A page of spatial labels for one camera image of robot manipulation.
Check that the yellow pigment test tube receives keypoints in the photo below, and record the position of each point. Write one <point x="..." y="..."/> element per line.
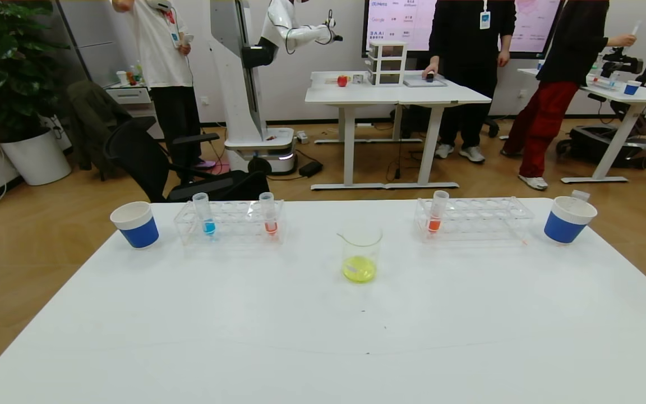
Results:
<point x="581" y="195"/>

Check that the blue white paper cup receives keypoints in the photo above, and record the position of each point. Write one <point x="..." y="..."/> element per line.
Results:
<point x="139" y="230"/>
<point x="564" y="227"/>

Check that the white power strip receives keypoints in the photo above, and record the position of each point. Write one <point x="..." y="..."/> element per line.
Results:
<point x="302" y="136"/>

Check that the blue pigment test tube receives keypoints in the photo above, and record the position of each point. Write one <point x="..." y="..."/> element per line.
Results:
<point x="208" y="226"/>

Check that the white desk with slanted legs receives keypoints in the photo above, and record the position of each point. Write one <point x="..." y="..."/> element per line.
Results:
<point x="637" y="95"/>

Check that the small white cup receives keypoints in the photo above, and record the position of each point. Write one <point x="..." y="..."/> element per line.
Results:
<point x="122" y="77"/>

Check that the black background robot arm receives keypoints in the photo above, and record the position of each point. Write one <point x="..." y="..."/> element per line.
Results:
<point x="623" y="59"/>

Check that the clear acrylic tube rack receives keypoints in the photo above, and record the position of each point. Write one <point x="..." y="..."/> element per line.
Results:
<point x="233" y="224"/>
<point x="480" y="221"/>

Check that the black power adapter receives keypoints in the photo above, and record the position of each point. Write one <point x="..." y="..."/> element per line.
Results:
<point x="310" y="168"/>

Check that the black wheeled robot base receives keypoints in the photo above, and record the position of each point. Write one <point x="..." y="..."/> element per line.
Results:
<point x="592" y="143"/>

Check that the person in white shirt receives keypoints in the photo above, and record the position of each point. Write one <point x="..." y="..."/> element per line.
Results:
<point x="160" y="56"/>

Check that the white drawer cabinet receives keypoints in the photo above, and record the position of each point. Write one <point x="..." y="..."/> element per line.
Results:
<point x="129" y="95"/>

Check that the grey tray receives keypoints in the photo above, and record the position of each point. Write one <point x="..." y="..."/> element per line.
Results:
<point x="418" y="82"/>

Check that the green drink bottle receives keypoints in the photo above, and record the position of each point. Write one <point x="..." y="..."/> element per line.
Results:
<point x="137" y="73"/>

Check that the red pigment test tube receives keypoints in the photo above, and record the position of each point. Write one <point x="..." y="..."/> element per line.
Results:
<point x="270" y="226"/>
<point x="434" y="224"/>

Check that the white plant pot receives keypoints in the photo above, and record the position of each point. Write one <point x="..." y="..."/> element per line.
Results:
<point x="37" y="160"/>

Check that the person in red trousers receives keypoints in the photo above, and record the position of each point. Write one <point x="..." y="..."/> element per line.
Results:
<point x="575" y="45"/>

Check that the wall display screen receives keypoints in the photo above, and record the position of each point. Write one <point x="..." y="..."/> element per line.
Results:
<point x="407" y="25"/>

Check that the tall white robot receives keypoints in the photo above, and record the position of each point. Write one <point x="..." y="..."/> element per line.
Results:
<point x="239" y="112"/>

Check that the glass beaker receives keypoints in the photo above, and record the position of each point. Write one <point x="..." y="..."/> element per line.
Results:
<point x="360" y="269"/>

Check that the red apple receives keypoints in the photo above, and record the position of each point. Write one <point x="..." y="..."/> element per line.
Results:
<point x="342" y="80"/>

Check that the black office chair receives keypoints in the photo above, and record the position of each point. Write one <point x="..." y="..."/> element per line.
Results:
<point x="143" y="163"/>

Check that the dark olive jacket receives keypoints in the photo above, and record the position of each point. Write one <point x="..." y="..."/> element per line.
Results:
<point x="90" y="118"/>

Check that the white drawer organiser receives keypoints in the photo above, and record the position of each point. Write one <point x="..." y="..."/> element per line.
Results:
<point x="387" y="63"/>

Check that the green leafy plant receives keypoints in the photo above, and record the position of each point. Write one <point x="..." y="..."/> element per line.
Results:
<point x="3" y="67"/>

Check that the person in black clothes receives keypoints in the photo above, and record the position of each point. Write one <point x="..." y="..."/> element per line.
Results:
<point x="469" y="50"/>

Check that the small blue paper cup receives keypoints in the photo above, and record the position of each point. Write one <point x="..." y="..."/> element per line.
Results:
<point x="632" y="88"/>

